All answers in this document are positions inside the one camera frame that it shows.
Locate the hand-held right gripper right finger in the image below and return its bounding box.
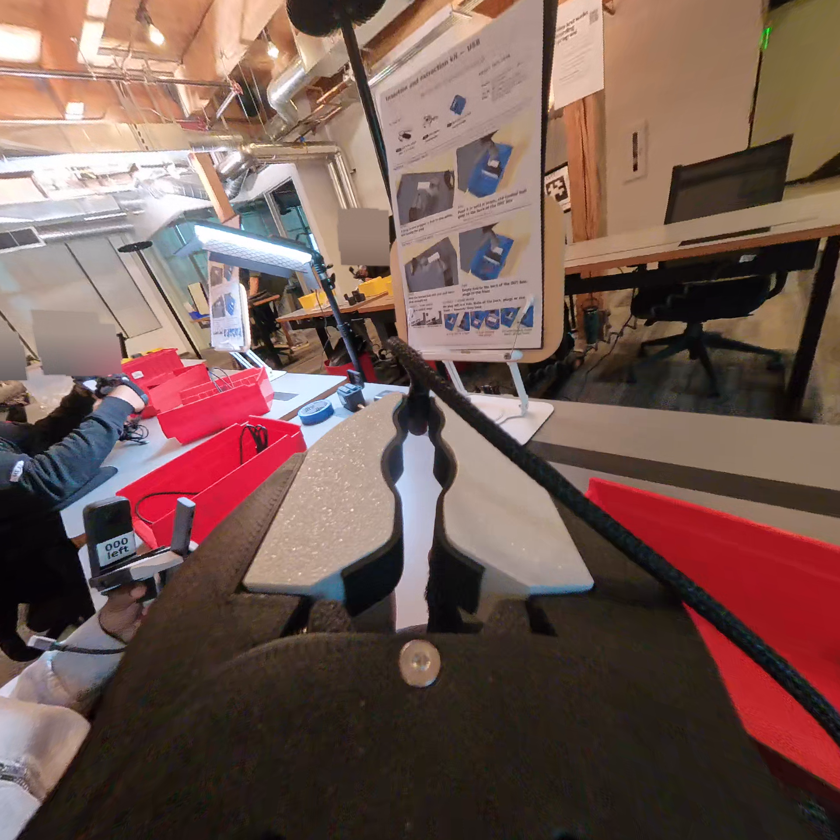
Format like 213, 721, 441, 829
428, 397, 596, 627

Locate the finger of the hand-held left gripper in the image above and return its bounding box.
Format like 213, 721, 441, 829
134, 542, 199, 572

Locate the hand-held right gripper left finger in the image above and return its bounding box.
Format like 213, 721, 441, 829
241, 392, 406, 616

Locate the red plastic bin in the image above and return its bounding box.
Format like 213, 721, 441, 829
134, 363, 212, 421
121, 348, 185, 389
156, 366, 275, 445
117, 415, 308, 552
584, 478, 840, 798

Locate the black braided usb-c cable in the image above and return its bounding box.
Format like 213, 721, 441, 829
387, 336, 840, 749

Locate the person's left forearm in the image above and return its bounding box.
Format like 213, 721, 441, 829
0, 613, 129, 723

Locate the person's left hand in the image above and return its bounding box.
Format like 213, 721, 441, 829
97, 583, 151, 644

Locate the white board stand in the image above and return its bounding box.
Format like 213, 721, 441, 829
226, 348, 287, 383
443, 357, 555, 447

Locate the black light stand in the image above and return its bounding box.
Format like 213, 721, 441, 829
310, 252, 367, 385

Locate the wooden desk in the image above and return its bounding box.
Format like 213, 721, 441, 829
564, 197, 840, 421
276, 292, 395, 368

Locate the instruction poster board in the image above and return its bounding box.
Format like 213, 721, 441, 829
371, 0, 567, 363
209, 259, 252, 353

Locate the white led panel light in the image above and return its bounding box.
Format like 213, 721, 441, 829
172, 220, 317, 290

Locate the black round floor lamp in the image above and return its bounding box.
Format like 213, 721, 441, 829
285, 0, 398, 221
118, 241, 201, 358

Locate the black office chair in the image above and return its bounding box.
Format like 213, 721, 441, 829
630, 272, 788, 398

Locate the black white marker tag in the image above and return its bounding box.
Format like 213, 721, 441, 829
543, 163, 572, 212

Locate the white paper sign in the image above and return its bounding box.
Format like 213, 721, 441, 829
551, 0, 605, 110

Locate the wooden post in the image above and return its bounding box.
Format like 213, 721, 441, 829
563, 92, 608, 316

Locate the white wall switch plate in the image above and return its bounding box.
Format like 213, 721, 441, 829
623, 121, 647, 182

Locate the silver air duct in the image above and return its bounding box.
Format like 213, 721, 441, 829
262, 26, 368, 142

